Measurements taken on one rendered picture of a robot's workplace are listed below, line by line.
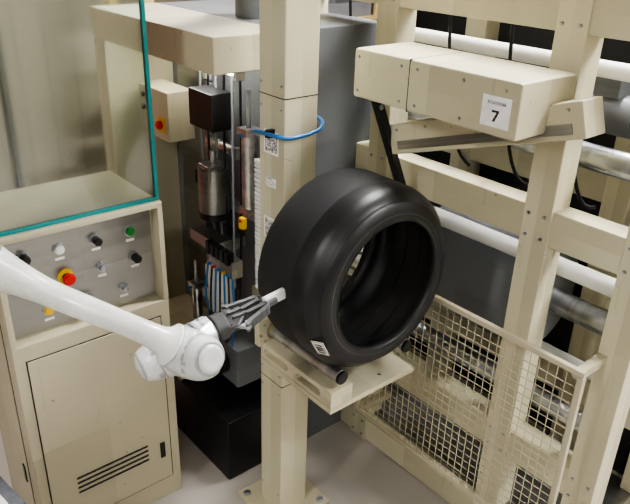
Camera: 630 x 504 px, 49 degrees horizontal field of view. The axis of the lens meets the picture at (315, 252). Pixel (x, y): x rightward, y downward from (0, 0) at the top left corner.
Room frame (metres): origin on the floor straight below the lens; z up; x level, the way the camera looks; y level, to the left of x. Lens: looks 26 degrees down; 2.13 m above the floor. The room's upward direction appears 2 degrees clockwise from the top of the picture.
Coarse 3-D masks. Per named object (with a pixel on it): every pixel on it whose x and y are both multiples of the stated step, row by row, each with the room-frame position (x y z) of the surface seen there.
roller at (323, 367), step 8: (272, 328) 1.93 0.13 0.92; (272, 336) 1.92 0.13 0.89; (280, 336) 1.89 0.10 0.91; (288, 344) 1.86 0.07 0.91; (296, 344) 1.84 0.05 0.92; (296, 352) 1.82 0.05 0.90; (304, 352) 1.80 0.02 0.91; (312, 360) 1.77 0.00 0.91; (320, 360) 1.75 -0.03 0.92; (320, 368) 1.74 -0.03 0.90; (328, 368) 1.72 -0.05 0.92; (336, 368) 1.71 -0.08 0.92; (328, 376) 1.71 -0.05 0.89; (336, 376) 1.69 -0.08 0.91; (344, 376) 1.69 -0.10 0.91
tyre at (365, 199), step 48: (336, 192) 1.80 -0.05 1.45; (384, 192) 1.79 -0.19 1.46; (288, 240) 1.73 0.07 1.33; (336, 240) 1.66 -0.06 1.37; (384, 240) 2.13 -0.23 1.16; (432, 240) 1.88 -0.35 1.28; (288, 288) 1.66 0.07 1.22; (336, 288) 1.63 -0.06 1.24; (384, 288) 2.06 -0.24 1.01; (432, 288) 1.89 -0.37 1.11; (288, 336) 1.73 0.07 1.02; (336, 336) 1.63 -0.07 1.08; (384, 336) 1.89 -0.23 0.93
